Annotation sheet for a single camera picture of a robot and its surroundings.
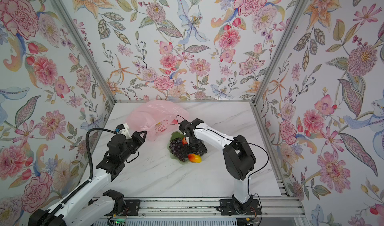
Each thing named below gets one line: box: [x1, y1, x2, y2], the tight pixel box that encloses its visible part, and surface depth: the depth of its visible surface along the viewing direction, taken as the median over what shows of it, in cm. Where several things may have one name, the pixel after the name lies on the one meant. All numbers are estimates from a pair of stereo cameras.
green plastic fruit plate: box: [167, 133, 192, 165], surface depth 88 cm
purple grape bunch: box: [169, 138, 189, 162], surface depth 88 cm
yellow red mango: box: [188, 153, 202, 163], surface depth 84 cm
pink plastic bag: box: [126, 100, 190, 142], surface depth 103 cm
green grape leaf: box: [171, 131, 185, 140], surface depth 95 cm
